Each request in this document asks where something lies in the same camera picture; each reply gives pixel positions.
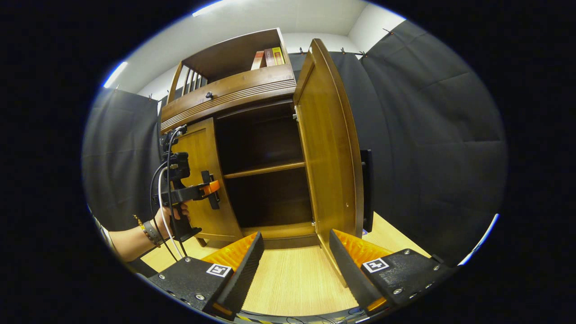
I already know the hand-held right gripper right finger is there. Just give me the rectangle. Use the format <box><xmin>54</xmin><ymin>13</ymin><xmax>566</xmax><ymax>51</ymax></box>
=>
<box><xmin>328</xmin><ymin>229</ymin><xmax>456</xmax><ymax>315</ymax></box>

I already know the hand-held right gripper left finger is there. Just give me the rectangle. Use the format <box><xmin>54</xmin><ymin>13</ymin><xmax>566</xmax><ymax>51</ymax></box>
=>
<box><xmin>148</xmin><ymin>232</ymin><xmax>265</xmax><ymax>315</ymax></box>

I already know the wooden cabinet door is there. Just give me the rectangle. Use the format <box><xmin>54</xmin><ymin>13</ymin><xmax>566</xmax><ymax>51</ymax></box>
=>
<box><xmin>170</xmin><ymin>118</ymin><xmax>243</xmax><ymax>243</ymax></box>
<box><xmin>292</xmin><ymin>38</ymin><xmax>374</xmax><ymax>288</ymax></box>

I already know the wooden double-door shoe cabinet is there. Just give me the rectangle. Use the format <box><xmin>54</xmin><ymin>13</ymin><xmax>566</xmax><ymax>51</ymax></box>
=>
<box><xmin>160</xmin><ymin>28</ymin><xmax>321</xmax><ymax>250</ymax></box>

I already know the grey wristband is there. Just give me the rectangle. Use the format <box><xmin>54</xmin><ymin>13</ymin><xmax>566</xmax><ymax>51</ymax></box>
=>
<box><xmin>143</xmin><ymin>220</ymin><xmax>163</xmax><ymax>247</ymax></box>

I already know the white cable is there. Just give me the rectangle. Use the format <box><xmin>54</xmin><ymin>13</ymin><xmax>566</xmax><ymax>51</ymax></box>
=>
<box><xmin>157</xmin><ymin>166</ymin><xmax>185</xmax><ymax>259</ymax></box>

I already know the beaded bracelet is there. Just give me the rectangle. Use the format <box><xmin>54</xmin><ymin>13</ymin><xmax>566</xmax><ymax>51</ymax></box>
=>
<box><xmin>134</xmin><ymin>215</ymin><xmax>153</xmax><ymax>243</ymax></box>

